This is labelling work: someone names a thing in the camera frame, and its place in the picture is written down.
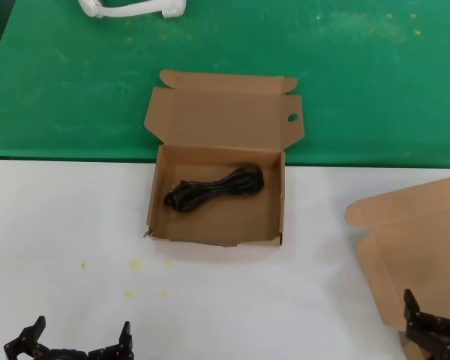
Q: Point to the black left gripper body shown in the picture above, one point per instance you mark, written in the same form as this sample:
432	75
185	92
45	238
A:
63	355

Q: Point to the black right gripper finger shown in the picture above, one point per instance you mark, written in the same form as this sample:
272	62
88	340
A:
420	324

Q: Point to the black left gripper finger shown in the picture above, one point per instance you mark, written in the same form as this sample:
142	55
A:
125	345
26	335

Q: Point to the plain brown cardboard box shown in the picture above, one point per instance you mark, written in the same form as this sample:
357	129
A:
416	243

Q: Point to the cardboard box with round hole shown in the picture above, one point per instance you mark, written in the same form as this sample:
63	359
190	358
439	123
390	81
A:
210	112

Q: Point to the green table cloth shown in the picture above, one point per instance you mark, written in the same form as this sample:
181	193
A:
360	93

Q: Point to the white VR headset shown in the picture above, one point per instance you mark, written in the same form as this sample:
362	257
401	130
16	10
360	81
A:
93	7

